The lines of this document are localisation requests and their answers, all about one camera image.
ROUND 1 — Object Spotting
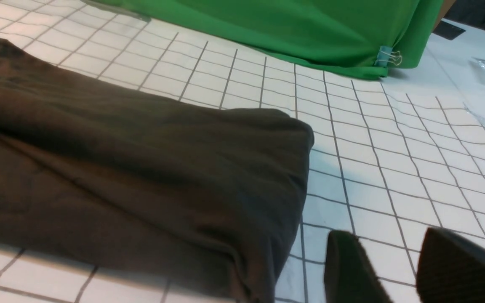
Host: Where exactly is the green backdrop cloth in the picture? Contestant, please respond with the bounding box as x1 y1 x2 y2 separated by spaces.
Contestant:
96 0 443 80

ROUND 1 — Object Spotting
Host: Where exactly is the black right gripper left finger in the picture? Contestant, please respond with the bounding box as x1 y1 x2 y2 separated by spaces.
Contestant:
324 230 392 303

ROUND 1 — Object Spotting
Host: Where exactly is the gray long-sleeved shirt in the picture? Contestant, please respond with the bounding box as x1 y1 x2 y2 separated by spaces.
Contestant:
0 38 314 303

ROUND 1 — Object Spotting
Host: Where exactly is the black tape patch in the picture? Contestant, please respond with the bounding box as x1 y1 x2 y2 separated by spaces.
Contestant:
432 21 466 40

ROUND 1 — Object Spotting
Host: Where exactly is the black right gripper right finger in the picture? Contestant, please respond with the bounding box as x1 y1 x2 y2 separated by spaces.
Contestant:
416 228 485 303

